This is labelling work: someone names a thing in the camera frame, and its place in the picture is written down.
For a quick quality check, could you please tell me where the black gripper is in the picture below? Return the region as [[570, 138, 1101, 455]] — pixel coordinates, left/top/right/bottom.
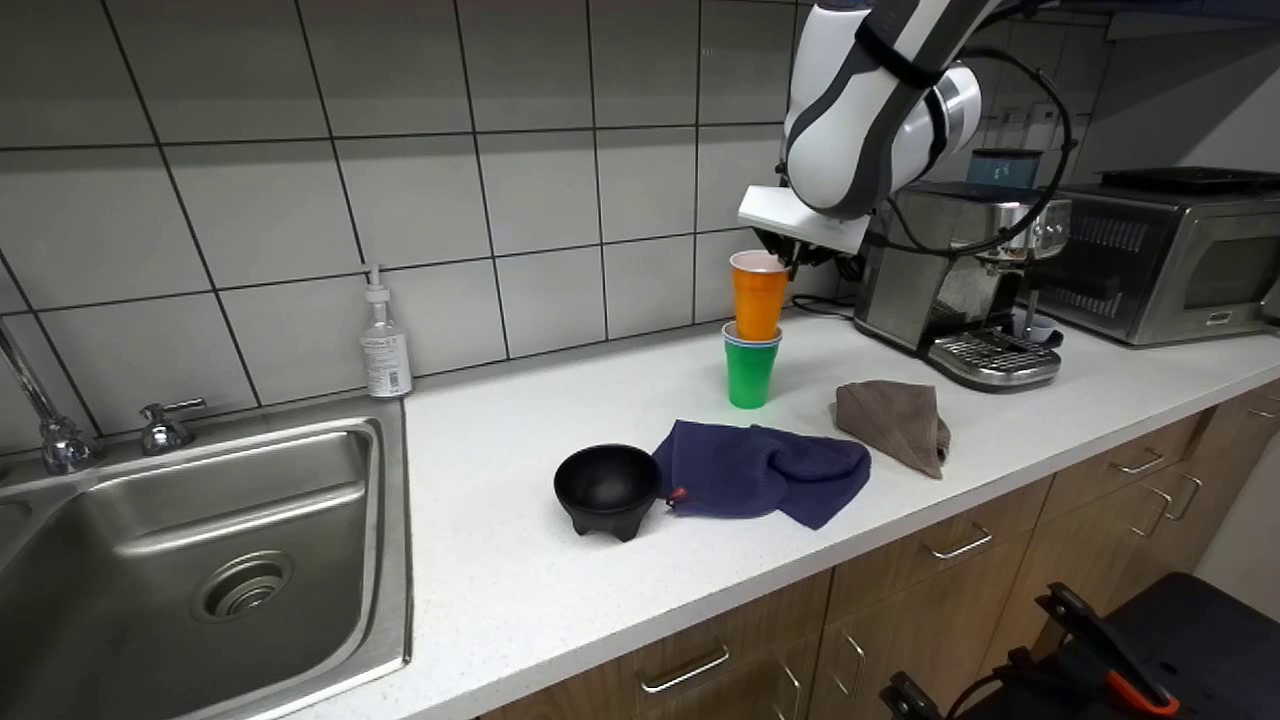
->
[[763, 234, 849, 279]]

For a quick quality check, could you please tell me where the orange plastic cup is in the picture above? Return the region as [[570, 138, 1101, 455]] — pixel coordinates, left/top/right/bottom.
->
[[726, 247, 791, 343]]

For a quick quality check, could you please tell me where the green plastic cup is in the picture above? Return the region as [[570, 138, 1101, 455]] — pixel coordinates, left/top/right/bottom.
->
[[726, 341, 785, 412]]

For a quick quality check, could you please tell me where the brown cloth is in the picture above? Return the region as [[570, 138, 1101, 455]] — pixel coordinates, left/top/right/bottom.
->
[[833, 376, 955, 480]]

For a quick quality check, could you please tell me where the navy blue cloth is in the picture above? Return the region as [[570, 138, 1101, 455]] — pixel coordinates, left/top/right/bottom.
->
[[653, 415, 876, 532]]

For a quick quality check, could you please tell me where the stainless steel espresso machine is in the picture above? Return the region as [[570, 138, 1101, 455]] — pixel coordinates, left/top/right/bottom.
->
[[854, 180, 1078, 393]]

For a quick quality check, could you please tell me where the black coffee grinder blue hopper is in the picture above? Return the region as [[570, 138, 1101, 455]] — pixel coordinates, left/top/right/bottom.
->
[[970, 145, 1047, 193]]

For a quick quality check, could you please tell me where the black footed bowl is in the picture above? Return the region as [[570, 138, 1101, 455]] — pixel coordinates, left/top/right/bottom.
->
[[552, 440, 668, 543]]

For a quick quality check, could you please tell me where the wooden cabinet front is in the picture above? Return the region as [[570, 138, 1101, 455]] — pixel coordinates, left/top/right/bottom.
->
[[478, 376, 1280, 720]]

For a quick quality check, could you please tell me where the stainless steel microwave oven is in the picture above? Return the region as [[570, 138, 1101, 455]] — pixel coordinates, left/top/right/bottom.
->
[[1035, 164, 1280, 352]]

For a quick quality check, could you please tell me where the clear soap pump bottle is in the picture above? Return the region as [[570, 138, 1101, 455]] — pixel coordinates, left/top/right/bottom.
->
[[355, 259, 415, 404]]

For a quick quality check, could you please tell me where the black cart with orange clamp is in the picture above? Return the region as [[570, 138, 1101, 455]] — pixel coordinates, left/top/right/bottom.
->
[[876, 571, 1280, 720]]

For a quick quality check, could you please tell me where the stainless steel sink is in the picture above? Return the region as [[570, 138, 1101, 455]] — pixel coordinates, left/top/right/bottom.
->
[[0, 396, 415, 720]]

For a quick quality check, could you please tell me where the chrome faucet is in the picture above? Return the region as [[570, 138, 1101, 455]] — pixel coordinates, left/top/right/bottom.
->
[[0, 323, 97, 480]]

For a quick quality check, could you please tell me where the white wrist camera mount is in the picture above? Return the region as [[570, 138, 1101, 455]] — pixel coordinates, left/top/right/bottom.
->
[[737, 180, 874, 259]]

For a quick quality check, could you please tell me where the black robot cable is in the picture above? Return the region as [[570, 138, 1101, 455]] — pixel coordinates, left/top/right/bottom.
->
[[886, 43, 1080, 259]]

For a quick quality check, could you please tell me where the chrome faucet handle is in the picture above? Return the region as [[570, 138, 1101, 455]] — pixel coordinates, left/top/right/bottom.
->
[[137, 396, 212, 455]]

